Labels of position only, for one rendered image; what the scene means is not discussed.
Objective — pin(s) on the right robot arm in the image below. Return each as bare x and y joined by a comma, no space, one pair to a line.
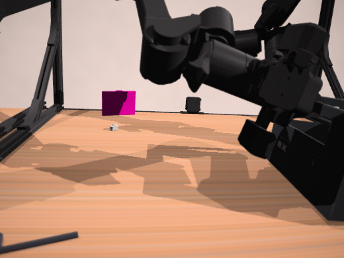
168,51

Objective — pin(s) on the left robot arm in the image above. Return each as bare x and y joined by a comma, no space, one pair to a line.
274,15

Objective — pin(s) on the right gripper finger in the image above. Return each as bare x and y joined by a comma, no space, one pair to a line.
320,99
290,116

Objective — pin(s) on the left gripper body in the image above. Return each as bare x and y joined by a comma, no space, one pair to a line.
273,55

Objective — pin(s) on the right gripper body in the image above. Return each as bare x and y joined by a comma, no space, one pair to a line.
253,136

